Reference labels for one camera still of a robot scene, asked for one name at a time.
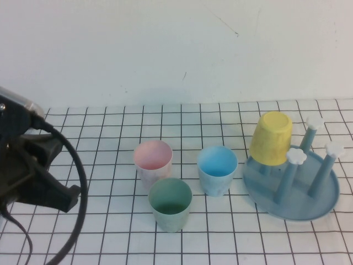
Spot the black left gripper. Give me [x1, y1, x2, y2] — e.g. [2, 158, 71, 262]
[0, 95, 81, 213]

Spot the green plastic cup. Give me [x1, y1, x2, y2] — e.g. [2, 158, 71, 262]
[148, 177, 193, 233]

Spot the pink plastic cup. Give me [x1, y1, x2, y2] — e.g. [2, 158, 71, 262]
[133, 140, 174, 191]

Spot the blue plastic cup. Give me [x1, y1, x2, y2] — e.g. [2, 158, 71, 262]
[196, 145, 239, 197]

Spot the yellow plastic cup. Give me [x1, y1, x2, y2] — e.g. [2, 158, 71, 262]
[249, 110, 293, 166]

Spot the blue cup stand with pegs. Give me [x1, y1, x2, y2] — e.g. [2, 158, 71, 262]
[242, 115, 340, 221]

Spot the white black-grid tablecloth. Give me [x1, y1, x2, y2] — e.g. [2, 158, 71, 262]
[0, 98, 353, 265]

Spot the thick black cable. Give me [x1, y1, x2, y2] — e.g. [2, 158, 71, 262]
[30, 117, 89, 265]

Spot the thin black cable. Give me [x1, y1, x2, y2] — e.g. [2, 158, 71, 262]
[0, 203, 34, 265]

